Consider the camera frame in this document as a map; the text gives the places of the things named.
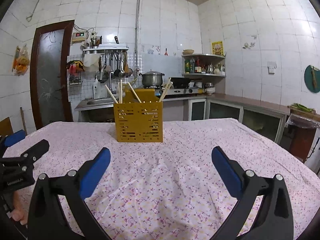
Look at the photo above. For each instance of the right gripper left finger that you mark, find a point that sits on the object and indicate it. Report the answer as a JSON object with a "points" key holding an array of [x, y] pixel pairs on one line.
{"points": [[47, 220]]}

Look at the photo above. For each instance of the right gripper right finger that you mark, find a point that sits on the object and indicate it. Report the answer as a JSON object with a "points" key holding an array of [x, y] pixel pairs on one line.
{"points": [[274, 219]]}

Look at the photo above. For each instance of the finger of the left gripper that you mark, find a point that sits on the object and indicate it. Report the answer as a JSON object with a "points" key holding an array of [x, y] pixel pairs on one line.
{"points": [[10, 140], [33, 154]]}

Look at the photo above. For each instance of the kitchen counter with cabinets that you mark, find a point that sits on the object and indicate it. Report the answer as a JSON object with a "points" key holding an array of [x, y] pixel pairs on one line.
{"points": [[267, 119]]}

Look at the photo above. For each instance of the person's left hand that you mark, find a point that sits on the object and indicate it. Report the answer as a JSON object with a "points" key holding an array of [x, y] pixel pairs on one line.
{"points": [[18, 213]]}

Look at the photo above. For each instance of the dark wooden door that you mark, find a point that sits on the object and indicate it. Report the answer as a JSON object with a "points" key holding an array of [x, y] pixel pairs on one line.
{"points": [[48, 73]]}

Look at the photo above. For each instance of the stainless steel sink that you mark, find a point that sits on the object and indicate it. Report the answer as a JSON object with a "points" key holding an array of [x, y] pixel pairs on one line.
{"points": [[94, 110]]}

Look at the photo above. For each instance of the floral pink tablecloth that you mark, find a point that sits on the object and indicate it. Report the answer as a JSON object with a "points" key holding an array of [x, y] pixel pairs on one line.
{"points": [[170, 190]]}

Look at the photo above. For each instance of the chopstick in holder left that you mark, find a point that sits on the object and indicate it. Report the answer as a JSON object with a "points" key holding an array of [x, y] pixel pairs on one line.
{"points": [[111, 95]]}

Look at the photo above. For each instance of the chopstick in holder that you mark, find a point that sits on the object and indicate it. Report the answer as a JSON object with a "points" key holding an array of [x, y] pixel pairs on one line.
{"points": [[167, 87], [134, 92], [111, 95]]}

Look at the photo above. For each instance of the yellow perforated utensil holder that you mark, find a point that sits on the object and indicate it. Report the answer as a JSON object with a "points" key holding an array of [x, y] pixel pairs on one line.
{"points": [[139, 122]]}

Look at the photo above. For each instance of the chopstick in holder middle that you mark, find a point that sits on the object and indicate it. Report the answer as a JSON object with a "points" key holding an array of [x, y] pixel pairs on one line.
{"points": [[134, 92]]}

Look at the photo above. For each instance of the steel cooking pot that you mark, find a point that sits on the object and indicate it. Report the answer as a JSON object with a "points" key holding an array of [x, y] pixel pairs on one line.
{"points": [[152, 79]]}

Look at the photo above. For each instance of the chopstick in holder right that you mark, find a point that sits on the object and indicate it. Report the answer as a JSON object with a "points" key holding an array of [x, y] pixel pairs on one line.
{"points": [[167, 87]]}

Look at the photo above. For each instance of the gas stove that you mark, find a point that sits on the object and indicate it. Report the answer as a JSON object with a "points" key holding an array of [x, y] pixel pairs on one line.
{"points": [[177, 91]]}

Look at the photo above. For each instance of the black wok pan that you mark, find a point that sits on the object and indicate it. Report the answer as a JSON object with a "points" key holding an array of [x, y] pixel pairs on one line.
{"points": [[180, 82]]}

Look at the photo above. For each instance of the green round wall board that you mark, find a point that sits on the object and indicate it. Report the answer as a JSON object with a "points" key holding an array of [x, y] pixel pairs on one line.
{"points": [[312, 78]]}

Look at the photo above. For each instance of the corner wall shelf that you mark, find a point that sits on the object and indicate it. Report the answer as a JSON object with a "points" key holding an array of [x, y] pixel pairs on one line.
{"points": [[203, 65]]}

